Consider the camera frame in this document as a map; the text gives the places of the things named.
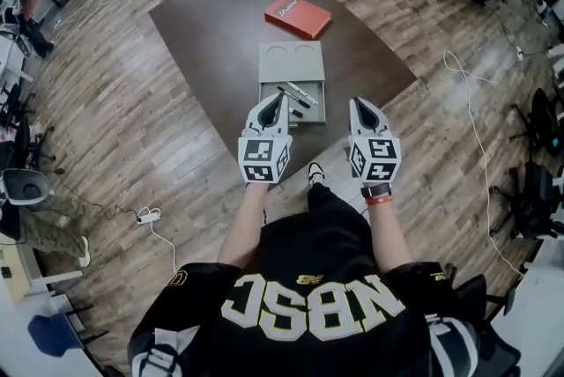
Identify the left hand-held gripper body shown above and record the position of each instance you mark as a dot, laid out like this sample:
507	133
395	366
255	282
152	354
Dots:
264	157

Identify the person's right forearm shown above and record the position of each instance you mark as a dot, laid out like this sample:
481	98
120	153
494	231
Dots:
388	234

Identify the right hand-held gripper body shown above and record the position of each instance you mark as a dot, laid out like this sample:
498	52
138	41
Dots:
374	157

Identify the white marker pen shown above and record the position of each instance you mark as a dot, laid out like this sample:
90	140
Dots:
304	92

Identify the black trousers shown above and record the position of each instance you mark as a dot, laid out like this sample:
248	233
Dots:
326	230

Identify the red flat box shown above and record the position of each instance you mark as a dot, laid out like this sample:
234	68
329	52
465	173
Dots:
299	14

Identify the grey tray box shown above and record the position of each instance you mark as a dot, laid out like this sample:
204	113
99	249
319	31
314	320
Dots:
291	64

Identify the person's right white shoe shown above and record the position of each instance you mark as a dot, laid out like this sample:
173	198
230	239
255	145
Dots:
316	175

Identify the white power strip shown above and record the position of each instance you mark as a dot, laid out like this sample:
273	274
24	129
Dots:
147	216

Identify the blue chair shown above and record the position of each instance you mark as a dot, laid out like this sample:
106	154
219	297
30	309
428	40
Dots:
48	333

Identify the black lettered jersey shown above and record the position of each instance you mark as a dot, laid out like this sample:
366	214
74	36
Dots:
317	331

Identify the person's left forearm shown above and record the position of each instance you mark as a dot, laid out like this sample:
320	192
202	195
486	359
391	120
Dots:
242	225

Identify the black office chair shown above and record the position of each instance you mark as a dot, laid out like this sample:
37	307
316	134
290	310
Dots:
22	133
533	199
544	120
489	322

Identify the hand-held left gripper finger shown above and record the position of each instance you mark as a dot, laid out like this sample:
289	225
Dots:
253	120
284	115

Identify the orange wristband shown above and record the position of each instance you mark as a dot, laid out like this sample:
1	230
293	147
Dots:
379	200

